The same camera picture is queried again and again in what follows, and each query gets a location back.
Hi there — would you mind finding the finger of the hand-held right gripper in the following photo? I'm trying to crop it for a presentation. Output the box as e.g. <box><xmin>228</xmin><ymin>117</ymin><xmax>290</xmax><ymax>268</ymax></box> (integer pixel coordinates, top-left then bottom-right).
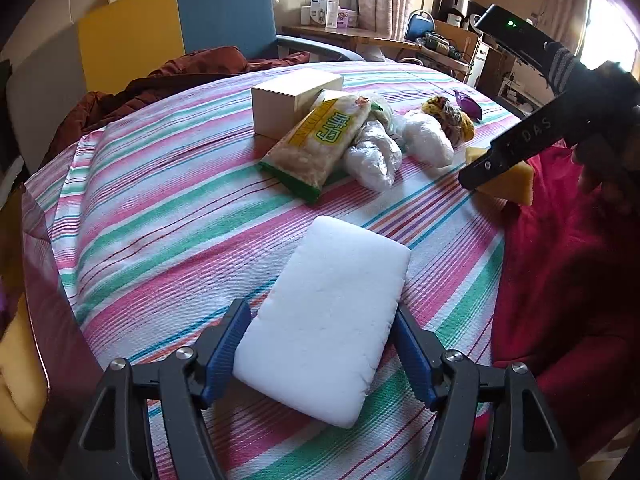
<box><xmin>460</xmin><ymin>107</ymin><xmax>576</xmax><ymax>192</ymax></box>

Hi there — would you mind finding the gold tin box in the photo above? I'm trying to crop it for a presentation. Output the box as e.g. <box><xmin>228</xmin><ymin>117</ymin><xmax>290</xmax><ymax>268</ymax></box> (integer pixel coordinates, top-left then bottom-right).
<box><xmin>0</xmin><ymin>185</ymin><xmax>53</xmax><ymax>441</ymax></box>

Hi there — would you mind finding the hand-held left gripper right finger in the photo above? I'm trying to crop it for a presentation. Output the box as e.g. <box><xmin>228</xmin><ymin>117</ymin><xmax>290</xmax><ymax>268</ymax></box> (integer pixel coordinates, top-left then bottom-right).
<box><xmin>392</xmin><ymin>305</ymin><xmax>581</xmax><ymax>480</ymax></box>

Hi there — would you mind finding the wooden desk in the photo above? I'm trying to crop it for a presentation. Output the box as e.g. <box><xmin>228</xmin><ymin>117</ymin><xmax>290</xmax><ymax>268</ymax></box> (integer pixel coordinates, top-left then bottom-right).
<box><xmin>281</xmin><ymin>24</ymin><xmax>423</xmax><ymax>58</ymax></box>

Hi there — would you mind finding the grey yellow blue sofa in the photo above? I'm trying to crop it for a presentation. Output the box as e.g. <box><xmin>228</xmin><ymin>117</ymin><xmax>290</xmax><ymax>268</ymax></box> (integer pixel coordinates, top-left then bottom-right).
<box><xmin>5</xmin><ymin>0</ymin><xmax>366</xmax><ymax>176</ymax></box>

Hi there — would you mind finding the person's right hand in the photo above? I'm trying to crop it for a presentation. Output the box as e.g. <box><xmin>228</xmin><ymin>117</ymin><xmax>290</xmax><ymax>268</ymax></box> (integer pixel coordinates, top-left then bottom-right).
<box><xmin>572</xmin><ymin>60</ymin><xmax>640</xmax><ymax>213</ymax></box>

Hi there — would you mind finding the maroon jacket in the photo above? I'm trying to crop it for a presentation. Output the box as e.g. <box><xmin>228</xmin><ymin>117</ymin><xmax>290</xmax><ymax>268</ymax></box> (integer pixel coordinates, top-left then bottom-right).
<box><xmin>42</xmin><ymin>46</ymin><xmax>311</xmax><ymax>161</ymax></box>

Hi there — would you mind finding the white cardboard box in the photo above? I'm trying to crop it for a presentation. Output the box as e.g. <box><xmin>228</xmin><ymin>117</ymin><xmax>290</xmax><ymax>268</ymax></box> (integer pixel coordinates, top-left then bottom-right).
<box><xmin>251</xmin><ymin>69</ymin><xmax>345</xmax><ymax>142</ymax></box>

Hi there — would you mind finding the wooden side table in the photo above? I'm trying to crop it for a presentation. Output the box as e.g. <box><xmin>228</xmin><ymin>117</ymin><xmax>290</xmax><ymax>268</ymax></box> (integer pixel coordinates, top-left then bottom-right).
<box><xmin>419</xmin><ymin>19</ymin><xmax>493</xmax><ymax>88</ymax></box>

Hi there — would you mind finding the striped tablecloth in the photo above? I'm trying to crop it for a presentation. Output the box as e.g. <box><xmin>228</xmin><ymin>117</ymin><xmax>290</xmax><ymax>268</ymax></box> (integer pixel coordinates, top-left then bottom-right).
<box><xmin>22</xmin><ymin>57</ymin><xmax>531</xmax><ymax>480</ymax></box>

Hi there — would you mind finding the person's right forearm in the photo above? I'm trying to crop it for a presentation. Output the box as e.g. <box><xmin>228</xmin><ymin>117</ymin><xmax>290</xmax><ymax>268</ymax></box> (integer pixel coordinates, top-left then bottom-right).
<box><xmin>542</xmin><ymin>41</ymin><xmax>585</xmax><ymax>95</ymax></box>

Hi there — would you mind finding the blue chair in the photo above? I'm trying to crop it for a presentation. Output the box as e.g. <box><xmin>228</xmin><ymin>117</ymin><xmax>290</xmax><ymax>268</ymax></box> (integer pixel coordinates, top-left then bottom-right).
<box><xmin>404</xmin><ymin>9</ymin><xmax>436</xmax><ymax>43</ymax></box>

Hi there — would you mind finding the yellow green food packet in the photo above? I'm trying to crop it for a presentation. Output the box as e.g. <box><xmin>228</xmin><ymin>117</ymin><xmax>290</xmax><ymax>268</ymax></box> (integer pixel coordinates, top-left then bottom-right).
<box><xmin>260</xmin><ymin>89</ymin><xmax>373</xmax><ymax>206</ymax></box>

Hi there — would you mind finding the purple packet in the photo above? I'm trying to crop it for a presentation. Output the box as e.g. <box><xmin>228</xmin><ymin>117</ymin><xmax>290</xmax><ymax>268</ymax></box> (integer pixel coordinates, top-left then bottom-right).
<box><xmin>452</xmin><ymin>89</ymin><xmax>483</xmax><ymax>123</ymax></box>

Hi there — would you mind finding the yellow patterned pouch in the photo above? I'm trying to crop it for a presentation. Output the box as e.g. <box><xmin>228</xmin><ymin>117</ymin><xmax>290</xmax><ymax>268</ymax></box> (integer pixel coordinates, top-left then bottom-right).
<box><xmin>421</xmin><ymin>96</ymin><xmax>476</xmax><ymax>143</ymax></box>

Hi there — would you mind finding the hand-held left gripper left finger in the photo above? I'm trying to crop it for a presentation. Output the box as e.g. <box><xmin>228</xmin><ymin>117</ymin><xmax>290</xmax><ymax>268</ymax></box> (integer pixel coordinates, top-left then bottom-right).
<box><xmin>60</xmin><ymin>299</ymin><xmax>252</xmax><ymax>480</ymax></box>

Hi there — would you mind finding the red cloth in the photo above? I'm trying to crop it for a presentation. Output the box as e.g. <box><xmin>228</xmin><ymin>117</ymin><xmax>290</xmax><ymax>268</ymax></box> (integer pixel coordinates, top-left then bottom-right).
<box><xmin>472</xmin><ymin>147</ymin><xmax>640</xmax><ymax>466</ymax></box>

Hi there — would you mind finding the yellow sponge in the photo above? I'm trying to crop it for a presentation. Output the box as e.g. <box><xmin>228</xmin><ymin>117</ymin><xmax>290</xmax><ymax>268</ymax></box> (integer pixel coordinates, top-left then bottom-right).
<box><xmin>465</xmin><ymin>145</ymin><xmax>536</xmax><ymax>207</ymax></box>

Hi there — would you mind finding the white foam block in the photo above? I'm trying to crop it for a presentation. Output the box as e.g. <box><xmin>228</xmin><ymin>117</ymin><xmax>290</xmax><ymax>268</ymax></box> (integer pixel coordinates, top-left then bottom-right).
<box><xmin>232</xmin><ymin>215</ymin><xmax>412</xmax><ymax>430</ymax></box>

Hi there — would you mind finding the plastic bundle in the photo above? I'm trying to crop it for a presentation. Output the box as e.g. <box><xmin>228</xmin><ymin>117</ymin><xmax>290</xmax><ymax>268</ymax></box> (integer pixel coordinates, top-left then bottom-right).
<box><xmin>342</xmin><ymin>120</ymin><xmax>403</xmax><ymax>192</ymax></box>
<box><xmin>402</xmin><ymin>107</ymin><xmax>455</xmax><ymax>168</ymax></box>

